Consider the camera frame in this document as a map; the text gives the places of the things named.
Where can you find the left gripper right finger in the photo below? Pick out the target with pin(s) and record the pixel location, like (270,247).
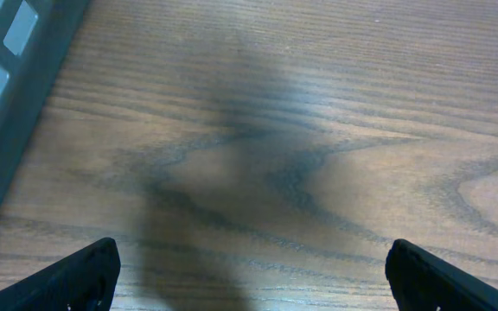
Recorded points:
(421,281)

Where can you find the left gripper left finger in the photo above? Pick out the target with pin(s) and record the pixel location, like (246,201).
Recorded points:
(83,281)

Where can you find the grey plastic basket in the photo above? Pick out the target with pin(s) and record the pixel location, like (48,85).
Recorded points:
(35,36)

